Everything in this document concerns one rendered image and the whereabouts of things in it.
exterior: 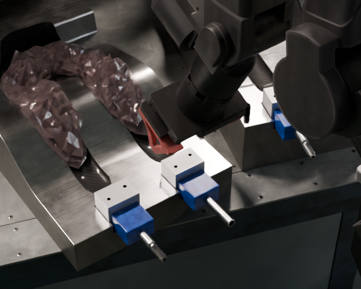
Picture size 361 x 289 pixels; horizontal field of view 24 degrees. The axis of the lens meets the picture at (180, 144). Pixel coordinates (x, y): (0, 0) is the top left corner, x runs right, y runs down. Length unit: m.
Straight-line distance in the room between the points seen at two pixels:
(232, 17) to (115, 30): 0.79
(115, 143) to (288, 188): 0.26
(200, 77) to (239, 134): 0.37
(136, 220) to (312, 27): 0.49
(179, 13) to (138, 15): 0.72
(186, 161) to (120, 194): 0.11
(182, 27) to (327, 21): 0.23
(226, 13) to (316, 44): 0.14
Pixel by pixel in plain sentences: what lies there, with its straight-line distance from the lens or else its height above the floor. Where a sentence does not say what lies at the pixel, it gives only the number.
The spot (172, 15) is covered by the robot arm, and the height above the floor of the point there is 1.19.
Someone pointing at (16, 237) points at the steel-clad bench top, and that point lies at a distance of 1.19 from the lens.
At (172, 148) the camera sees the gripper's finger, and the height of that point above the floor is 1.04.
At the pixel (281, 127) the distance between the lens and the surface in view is 1.20.
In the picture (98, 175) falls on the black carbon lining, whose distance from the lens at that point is 1.19.
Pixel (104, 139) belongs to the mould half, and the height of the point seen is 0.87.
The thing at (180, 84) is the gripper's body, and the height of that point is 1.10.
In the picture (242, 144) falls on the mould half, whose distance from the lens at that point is 1.23.
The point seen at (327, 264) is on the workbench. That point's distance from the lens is 1.50.
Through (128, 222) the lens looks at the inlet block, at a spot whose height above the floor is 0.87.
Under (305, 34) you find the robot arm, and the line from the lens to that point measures 0.68.
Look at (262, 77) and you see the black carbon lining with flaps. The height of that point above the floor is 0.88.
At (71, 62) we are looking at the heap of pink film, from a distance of 1.32.
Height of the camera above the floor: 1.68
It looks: 43 degrees down
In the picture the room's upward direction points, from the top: straight up
